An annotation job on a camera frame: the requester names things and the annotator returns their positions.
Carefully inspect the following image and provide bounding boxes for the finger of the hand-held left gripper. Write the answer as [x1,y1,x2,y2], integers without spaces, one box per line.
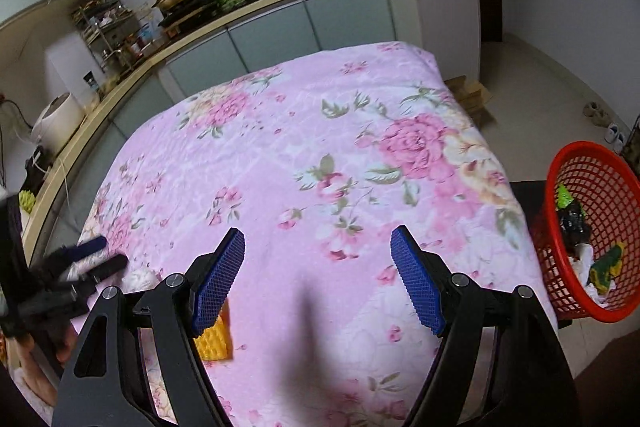
[57,255,129,303]
[42,235,107,278]

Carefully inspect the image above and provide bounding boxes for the black socks bundle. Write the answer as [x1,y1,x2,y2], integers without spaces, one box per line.
[560,199,594,249]

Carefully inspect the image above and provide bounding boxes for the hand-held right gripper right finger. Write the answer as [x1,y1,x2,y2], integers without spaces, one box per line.
[390,224,583,427]

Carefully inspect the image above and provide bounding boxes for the black countertop appliance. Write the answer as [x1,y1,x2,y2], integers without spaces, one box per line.
[25,147,54,194]

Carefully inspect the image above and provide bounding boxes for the pink floral blanket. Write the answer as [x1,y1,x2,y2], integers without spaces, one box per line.
[75,41,561,427]

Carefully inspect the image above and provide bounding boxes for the white power cable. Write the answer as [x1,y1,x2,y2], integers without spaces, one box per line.
[49,156,82,233]

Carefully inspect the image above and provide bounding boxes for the green yellow wrapper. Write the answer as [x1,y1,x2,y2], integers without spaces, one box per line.
[587,243,627,294]

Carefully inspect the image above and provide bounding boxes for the person's left hand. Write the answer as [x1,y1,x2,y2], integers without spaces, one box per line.
[14,322,77,408]

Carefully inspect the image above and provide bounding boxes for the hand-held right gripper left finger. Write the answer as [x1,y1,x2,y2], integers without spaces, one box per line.
[52,227,247,427]

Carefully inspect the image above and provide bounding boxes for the metal spice rack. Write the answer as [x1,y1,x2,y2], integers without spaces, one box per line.
[70,0,142,74]

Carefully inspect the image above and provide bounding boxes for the yellow sponge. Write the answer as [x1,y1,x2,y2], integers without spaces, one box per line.
[194,299,236,362]

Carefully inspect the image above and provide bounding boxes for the cardboard box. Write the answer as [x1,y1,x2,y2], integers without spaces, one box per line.
[442,76,497,128]

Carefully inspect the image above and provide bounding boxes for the red plastic mesh basket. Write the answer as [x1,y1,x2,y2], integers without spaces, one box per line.
[531,142,640,324]

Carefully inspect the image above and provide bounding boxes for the white rice cooker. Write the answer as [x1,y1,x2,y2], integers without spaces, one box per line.
[31,93,86,158]

